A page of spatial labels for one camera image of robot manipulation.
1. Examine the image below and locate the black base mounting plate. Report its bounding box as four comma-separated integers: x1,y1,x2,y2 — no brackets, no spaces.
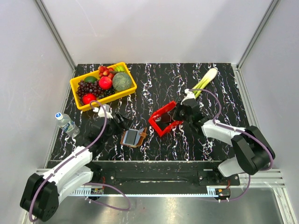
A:
102,169,240,186

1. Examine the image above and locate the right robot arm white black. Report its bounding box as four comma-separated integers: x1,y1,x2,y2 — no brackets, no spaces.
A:
173,99,275,185

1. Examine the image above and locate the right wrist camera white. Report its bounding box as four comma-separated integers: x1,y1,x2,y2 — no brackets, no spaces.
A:
180,89,195,105

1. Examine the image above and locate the green cantaloupe melon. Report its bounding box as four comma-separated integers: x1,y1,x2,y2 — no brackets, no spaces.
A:
113,72,132,92

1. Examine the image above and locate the light blue credit card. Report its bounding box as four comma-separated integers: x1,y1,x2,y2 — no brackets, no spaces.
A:
124,129,137,145

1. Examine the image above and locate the aluminium frame rail front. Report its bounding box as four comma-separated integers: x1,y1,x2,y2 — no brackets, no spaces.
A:
31,168,286,188

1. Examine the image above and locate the red lychee cluster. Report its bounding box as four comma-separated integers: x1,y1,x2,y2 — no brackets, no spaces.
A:
98,66,114,79

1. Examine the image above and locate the clear plastic water bottle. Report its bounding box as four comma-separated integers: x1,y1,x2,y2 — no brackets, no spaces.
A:
55,112,80,138

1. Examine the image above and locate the black marble pattern mat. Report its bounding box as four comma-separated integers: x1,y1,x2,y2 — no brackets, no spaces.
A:
46,62,261,162

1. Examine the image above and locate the yellow plastic fruit tray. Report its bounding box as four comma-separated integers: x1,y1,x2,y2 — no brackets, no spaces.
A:
70,62,137,111

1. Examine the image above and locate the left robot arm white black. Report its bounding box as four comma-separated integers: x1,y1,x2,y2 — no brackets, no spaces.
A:
20,112,132,222

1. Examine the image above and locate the red apple upper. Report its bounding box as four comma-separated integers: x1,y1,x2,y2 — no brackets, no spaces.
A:
99,77,113,90

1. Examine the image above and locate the red apple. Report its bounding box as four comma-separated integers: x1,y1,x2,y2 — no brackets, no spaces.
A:
82,93,97,105
99,77,113,90

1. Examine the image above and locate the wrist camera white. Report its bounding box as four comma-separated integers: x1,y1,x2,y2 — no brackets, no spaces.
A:
180,89,195,105
93,104,113,119

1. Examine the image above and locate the red plastic card box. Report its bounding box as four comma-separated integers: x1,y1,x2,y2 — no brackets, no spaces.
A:
148,101,183,137

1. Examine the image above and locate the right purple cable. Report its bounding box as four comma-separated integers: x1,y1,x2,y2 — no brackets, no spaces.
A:
185,88,276,203

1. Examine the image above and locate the purple cable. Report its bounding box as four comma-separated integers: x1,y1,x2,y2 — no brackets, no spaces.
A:
185,88,276,203
28,100,131,222

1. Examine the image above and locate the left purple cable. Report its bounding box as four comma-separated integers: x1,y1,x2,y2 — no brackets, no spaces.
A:
28,100,131,222

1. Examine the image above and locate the green celery stalk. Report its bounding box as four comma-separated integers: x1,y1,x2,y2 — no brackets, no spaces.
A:
193,68,218,89

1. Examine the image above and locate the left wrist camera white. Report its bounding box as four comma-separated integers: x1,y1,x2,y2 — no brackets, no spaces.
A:
93,104,113,119

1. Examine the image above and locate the red apple lower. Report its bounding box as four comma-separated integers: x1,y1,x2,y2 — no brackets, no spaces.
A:
82,93,97,105

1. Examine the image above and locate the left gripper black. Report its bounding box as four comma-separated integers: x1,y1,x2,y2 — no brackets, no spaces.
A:
102,112,133,143

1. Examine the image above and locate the brown leather card holder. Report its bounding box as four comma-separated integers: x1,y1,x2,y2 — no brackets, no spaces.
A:
121,127,147,148

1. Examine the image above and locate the dark green avocado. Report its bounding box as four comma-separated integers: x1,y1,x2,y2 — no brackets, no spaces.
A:
84,76,97,83

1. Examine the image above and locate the dark purple grape bunch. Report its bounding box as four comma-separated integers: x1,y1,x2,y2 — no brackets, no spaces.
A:
76,80,115,105

